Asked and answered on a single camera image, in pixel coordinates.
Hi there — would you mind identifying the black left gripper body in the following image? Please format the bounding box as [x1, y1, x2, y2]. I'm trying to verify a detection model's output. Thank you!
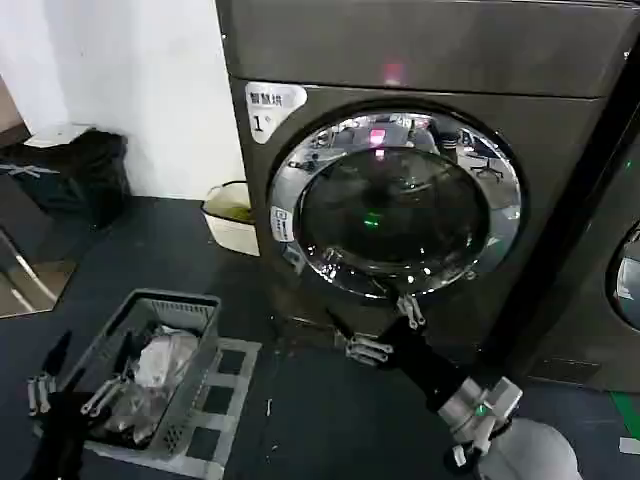
[31, 391, 100, 480]

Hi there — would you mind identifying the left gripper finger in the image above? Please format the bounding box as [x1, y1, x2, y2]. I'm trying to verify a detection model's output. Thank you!
[26, 329, 74, 417]
[80, 331, 136, 417]

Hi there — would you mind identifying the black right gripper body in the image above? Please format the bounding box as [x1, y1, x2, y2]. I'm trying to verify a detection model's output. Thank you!
[378, 314, 472, 412]

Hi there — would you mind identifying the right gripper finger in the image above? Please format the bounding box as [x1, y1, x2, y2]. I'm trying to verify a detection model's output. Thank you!
[371, 277, 428, 331]
[325, 306, 394, 369]

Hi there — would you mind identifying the grey crumpled garment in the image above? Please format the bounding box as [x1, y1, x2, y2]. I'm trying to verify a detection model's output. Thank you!
[102, 378, 172, 447]

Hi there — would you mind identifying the white crumpled cloth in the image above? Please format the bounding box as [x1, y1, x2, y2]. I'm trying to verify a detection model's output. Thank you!
[133, 323, 199, 389]

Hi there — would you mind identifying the grey plastic laundry basket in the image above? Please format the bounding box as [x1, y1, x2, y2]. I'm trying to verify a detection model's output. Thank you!
[58, 288, 223, 454]

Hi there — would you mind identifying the round glass dryer door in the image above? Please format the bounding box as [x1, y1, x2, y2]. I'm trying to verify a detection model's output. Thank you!
[268, 98, 524, 301]

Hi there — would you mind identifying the brown leaning panel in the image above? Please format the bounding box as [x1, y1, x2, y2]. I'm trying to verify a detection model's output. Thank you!
[0, 74, 77, 320]

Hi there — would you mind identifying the grey dryer without label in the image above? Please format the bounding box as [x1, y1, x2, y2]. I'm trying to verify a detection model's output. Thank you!
[519, 84, 640, 397]

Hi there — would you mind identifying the white plastic basin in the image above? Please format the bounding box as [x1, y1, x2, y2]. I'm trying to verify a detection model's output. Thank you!
[200, 180, 262, 258]

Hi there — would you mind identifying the yellow-green cloth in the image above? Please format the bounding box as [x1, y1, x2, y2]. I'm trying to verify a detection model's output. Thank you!
[218, 201, 252, 224]

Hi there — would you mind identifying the grey dryer with number label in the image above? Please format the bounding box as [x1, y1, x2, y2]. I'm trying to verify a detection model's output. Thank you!
[215, 0, 640, 387]

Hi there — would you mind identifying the green floor tape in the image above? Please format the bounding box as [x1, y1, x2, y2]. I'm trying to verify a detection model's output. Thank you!
[608, 388, 640, 437]

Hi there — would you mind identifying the black bin with bag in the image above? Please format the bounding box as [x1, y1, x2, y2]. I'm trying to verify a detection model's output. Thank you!
[0, 127, 132, 232]

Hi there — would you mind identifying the round door of unlabelled dryer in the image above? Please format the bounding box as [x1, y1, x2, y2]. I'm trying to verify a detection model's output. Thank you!
[603, 219, 640, 332]

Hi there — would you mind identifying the white sheet on bin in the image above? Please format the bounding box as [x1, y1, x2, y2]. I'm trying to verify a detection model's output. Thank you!
[23, 121, 97, 150]

